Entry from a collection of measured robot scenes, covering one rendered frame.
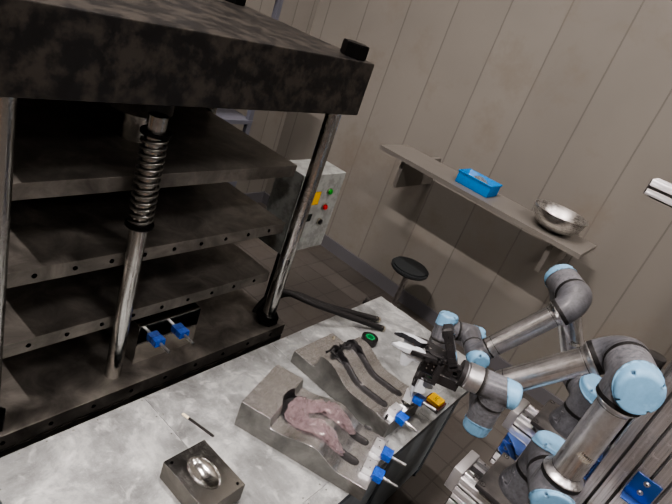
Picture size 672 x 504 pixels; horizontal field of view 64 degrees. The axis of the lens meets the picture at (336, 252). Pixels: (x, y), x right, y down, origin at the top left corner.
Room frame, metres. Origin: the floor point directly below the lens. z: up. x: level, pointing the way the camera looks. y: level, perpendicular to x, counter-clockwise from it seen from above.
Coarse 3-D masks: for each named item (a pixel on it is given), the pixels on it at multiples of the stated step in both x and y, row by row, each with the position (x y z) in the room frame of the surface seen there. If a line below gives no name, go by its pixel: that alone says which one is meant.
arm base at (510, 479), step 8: (512, 464) 1.34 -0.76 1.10; (504, 472) 1.32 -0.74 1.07; (512, 472) 1.30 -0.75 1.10; (520, 472) 1.28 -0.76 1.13; (504, 480) 1.30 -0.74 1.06; (512, 480) 1.28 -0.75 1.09; (520, 480) 1.27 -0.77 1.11; (504, 488) 1.28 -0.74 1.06; (512, 488) 1.26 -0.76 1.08; (520, 488) 1.26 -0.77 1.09; (512, 496) 1.25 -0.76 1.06; (520, 496) 1.24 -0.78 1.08
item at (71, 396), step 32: (224, 320) 1.95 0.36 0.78; (256, 320) 2.03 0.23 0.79; (32, 352) 1.39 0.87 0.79; (64, 352) 1.44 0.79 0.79; (96, 352) 1.49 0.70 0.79; (192, 352) 1.68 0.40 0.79; (224, 352) 1.78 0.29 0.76; (32, 384) 1.26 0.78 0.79; (64, 384) 1.30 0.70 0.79; (96, 384) 1.35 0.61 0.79; (128, 384) 1.40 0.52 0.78; (32, 416) 1.15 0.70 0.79; (64, 416) 1.20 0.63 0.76; (0, 448) 1.04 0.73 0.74
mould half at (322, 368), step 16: (336, 336) 2.03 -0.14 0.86; (304, 352) 1.83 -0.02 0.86; (320, 352) 1.87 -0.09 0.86; (352, 352) 1.85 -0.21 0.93; (368, 352) 1.90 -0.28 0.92; (304, 368) 1.78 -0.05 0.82; (320, 368) 1.74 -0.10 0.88; (336, 368) 1.72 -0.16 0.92; (384, 368) 1.89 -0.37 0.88; (320, 384) 1.73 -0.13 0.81; (336, 384) 1.70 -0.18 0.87; (352, 384) 1.71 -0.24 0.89; (368, 384) 1.75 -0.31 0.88; (400, 384) 1.82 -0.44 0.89; (336, 400) 1.68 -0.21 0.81; (352, 400) 1.65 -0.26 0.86; (368, 400) 1.65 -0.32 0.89; (400, 400) 1.72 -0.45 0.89; (368, 416) 1.61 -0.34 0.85; (384, 416) 1.59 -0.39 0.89; (384, 432) 1.56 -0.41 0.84
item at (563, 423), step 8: (560, 408) 1.73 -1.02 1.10; (568, 408) 1.70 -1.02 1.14; (552, 416) 1.73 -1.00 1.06; (560, 416) 1.71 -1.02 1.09; (568, 416) 1.69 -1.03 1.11; (576, 416) 1.68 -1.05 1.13; (552, 424) 1.70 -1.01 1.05; (560, 424) 1.68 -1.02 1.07; (568, 424) 1.67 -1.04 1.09; (576, 424) 1.67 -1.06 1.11; (560, 432) 1.67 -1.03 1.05; (568, 432) 1.66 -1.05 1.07
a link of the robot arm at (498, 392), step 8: (488, 376) 1.19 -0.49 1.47; (496, 376) 1.20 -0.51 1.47; (504, 376) 1.22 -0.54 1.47; (488, 384) 1.18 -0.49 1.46; (496, 384) 1.18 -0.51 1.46; (504, 384) 1.19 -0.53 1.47; (512, 384) 1.19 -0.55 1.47; (520, 384) 1.21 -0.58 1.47; (480, 392) 1.17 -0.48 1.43; (488, 392) 1.17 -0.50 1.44; (496, 392) 1.17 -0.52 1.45; (504, 392) 1.17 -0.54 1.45; (512, 392) 1.17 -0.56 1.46; (520, 392) 1.18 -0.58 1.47; (480, 400) 1.19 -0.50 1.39; (488, 400) 1.17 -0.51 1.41; (496, 400) 1.17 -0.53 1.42; (504, 400) 1.17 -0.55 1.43; (512, 400) 1.17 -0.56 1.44; (520, 400) 1.17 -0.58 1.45; (488, 408) 1.17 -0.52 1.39; (496, 408) 1.17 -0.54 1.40; (512, 408) 1.17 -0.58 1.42
